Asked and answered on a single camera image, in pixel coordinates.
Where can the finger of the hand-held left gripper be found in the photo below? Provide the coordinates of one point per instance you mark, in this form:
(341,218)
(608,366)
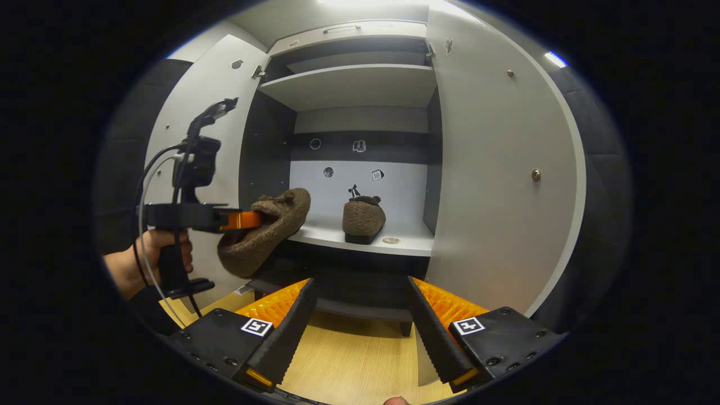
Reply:
(242,220)

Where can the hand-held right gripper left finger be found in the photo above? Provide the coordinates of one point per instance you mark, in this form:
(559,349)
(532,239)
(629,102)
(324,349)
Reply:
(289,332)

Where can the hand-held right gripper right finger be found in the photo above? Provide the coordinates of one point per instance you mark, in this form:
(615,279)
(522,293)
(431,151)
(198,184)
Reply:
(433,332)

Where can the brown fuzzy shoe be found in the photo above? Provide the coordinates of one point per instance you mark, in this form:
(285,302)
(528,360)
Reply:
(264,236)
(363,219)

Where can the white shoe cabinet door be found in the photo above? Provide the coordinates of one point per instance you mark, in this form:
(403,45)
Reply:
(225,84)
(489,169)

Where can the white and grey shoe cabinet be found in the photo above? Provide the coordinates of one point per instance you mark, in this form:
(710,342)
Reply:
(360,84)

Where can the white cabinet drawer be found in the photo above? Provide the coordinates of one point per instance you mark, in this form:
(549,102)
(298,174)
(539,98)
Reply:
(365,31)

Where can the grey book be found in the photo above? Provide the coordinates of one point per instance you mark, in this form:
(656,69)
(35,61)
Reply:
(243,289)

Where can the long ceiling light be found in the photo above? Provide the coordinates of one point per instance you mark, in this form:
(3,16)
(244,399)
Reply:
(382,2)

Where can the small ceiling light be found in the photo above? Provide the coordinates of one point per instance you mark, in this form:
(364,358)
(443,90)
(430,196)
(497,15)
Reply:
(555,59)

